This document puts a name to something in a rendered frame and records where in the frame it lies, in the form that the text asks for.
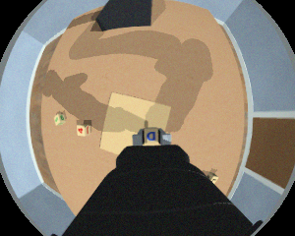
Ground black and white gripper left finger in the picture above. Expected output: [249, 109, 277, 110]
[132, 129, 145, 146]

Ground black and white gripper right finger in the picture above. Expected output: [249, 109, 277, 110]
[157, 128, 171, 146]

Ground white block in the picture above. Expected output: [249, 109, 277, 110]
[207, 172, 218, 183]
[77, 124, 90, 136]
[54, 114, 66, 125]
[144, 127, 158, 144]

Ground tan flat mat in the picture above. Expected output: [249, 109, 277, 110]
[100, 92, 171, 154]

